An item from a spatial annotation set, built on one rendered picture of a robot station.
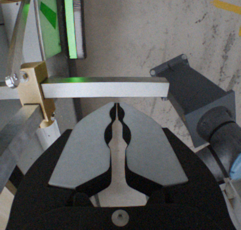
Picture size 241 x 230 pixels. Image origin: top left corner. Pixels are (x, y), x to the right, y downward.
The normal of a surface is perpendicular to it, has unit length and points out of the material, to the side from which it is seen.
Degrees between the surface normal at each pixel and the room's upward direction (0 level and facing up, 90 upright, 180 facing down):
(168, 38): 0
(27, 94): 0
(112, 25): 0
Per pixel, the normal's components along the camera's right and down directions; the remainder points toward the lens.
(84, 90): 0.04, 0.54
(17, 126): 0.01, -0.84
